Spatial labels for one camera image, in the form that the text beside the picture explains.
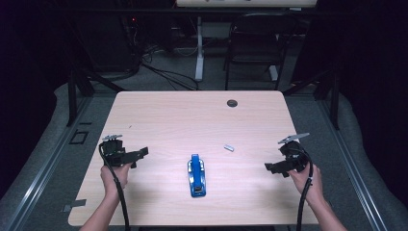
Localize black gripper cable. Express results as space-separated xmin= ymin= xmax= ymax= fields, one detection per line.
xmin=294 ymin=146 xmax=315 ymax=231
xmin=97 ymin=142 xmax=131 ymax=231

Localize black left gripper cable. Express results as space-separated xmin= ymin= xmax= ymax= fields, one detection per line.
xmin=97 ymin=142 xmax=131 ymax=231

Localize black metal stand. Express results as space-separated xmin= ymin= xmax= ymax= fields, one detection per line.
xmin=64 ymin=67 xmax=127 ymax=127
xmin=282 ymin=67 xmax=342 ymax=131

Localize black folding chair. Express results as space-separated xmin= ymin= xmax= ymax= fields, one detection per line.
xmin=223 ymin=13 xmax=298 ymax=91

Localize person's right hand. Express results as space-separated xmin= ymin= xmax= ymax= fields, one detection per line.
xmin=287 ymin=162 xmax=325 ymax=207

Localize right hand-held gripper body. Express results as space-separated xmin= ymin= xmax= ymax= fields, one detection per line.
xmin=277 ymin=132 xmax=311 ymax=174

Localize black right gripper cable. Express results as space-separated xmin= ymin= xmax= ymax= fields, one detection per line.
xmin=294 ymin=146 xmax=315 ymax=231

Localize black floor cables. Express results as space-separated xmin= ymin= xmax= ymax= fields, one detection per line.
xmin=140 ymin=44 xmax=200 ymax=91

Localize blue stapler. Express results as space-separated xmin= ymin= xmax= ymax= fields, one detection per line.
xmin=187 ymin=153 xmax=208 ymax=198

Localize dark equipment cabinet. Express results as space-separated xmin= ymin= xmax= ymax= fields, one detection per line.
xmin=71 ymin=11 xmax=142 ymax=73

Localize aluminium floor rail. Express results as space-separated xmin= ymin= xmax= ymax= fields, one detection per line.
xmin=0 ymin=95 xmax=94 ymax=231
xmin=317 ymin=98 xmax=390 ymax=231

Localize grey tape piece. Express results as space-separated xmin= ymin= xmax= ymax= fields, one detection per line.
xmin=62 ymin=198 xmax=88 ymax=214

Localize white desk leg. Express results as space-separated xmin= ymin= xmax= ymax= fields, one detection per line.
xmin=268 ymin=64 xmax=280 ymax=82
xmin=194 ymin=15 xmax=206 ymax=83

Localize person's left hand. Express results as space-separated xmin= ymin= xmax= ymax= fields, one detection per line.
xmin=100 ymin=162 xmax=133 ymax=197

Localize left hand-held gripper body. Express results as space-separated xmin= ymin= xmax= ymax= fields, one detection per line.
xmin=98 ymin=134 xmax=131 ymax=168

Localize light background desk top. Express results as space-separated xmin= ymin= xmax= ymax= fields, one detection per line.
xmin=175 ymin=0 xmax=319 ymax=9

